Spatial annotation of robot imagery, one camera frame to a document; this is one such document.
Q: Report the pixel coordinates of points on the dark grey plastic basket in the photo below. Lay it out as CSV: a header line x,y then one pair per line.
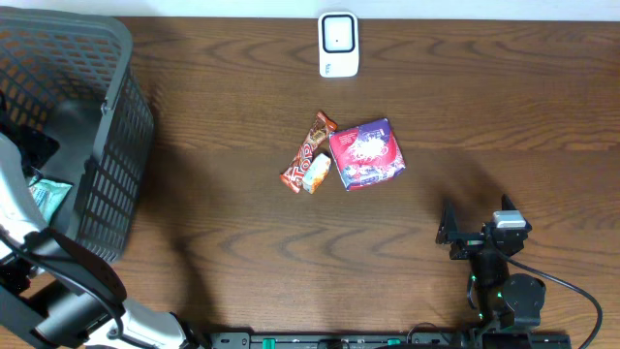
x,y
69,76

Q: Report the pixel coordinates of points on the mint green wipes pack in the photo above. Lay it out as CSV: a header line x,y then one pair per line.
x,y
48,195

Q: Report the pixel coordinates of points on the red purple pad pack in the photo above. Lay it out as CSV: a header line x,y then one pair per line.
x,y
366,154

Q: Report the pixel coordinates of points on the red orange chocolate bar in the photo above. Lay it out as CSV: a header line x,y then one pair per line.
x,y
323,126

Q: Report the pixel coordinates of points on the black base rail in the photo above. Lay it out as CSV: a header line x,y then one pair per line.
x,y
239,340

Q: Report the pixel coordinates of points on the white barcode scanner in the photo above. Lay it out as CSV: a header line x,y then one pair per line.
x,y
338,45

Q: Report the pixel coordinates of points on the orange white tissue pack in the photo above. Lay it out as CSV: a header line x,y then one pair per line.
x,y
317,173

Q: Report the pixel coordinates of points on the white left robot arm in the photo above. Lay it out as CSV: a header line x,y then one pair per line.
x,y
55,293

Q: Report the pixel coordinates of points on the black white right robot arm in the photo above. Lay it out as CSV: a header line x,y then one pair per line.
x,y
511,301

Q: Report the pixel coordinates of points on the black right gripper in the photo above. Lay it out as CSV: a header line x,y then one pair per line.
x,y
476,241

